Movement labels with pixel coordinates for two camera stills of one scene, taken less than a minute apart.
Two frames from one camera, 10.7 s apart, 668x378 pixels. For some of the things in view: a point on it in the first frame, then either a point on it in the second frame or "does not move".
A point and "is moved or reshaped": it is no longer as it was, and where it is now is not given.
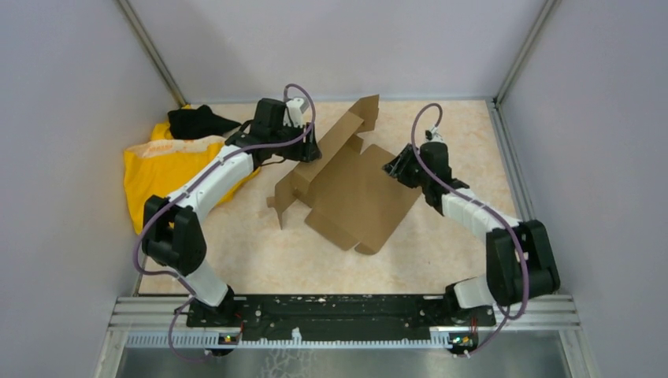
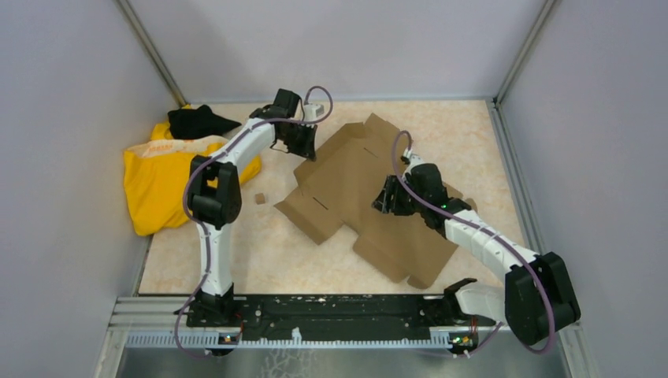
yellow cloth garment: [157, 168] does not move
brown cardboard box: [354, 191] is moved or reshaped
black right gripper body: [406, 172] -> [402, 204]
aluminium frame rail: [551, 313] does not move
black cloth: [199, 123] does not move
